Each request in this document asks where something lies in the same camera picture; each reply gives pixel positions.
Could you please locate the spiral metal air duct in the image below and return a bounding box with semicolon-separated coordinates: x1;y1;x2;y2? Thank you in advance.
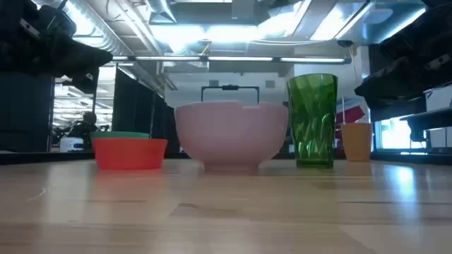
72;0;134;56

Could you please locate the red and blue object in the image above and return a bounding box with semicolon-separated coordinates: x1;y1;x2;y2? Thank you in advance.
335;97;368;125

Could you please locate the dark shelf board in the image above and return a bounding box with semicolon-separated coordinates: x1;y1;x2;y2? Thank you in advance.
400;107;452;132

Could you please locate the green faceted plastic tumbler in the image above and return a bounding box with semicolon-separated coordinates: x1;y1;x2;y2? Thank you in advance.
286;73;339;169

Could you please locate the white container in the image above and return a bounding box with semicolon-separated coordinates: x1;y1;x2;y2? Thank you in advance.
59;136;85;153

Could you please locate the long ceiling light tube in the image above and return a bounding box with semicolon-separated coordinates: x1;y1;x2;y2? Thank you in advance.
207;56;274;62
280;57;346;64
134;56;201;61

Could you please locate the red plastic bowl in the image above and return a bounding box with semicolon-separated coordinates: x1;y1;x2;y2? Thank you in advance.
93;138;168;171

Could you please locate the orange plastic cup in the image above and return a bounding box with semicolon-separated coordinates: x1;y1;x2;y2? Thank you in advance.
340;122;374;162

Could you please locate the green plastic bowl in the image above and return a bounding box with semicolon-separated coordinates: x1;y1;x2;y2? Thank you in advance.
89;131;151;140

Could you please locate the person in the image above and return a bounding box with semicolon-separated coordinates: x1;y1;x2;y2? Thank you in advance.
52;111;110;149

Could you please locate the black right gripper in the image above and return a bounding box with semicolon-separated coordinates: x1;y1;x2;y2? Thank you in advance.
354;0;452;107

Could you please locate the black partition curtain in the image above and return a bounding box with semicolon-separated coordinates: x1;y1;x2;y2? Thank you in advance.
112;66;181;154

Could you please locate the black metal frame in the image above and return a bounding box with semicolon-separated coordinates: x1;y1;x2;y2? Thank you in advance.
201;85;261;106

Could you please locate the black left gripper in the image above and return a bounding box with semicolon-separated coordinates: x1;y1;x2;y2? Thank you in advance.
0;0;114;95

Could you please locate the large pink notched bowl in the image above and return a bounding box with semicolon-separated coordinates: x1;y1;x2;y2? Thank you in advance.
174;101;290;174

